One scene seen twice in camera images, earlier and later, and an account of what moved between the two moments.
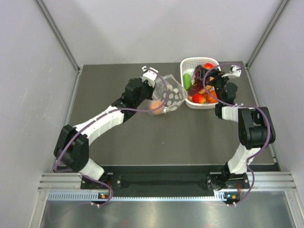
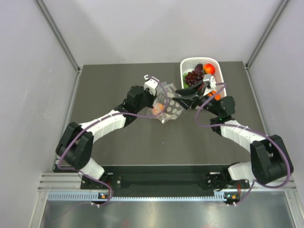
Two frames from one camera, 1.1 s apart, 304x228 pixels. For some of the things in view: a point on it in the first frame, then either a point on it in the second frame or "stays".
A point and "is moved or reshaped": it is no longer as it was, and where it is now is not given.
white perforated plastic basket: x=187 y=65 stays
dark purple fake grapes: x=197 y=80 is moved or reshaped
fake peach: x=154 y=104 stays
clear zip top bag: x=168 y=94 is moved or reshaped
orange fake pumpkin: x=212 y=97 stays
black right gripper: x=217 y=74 -> x=185 y=103
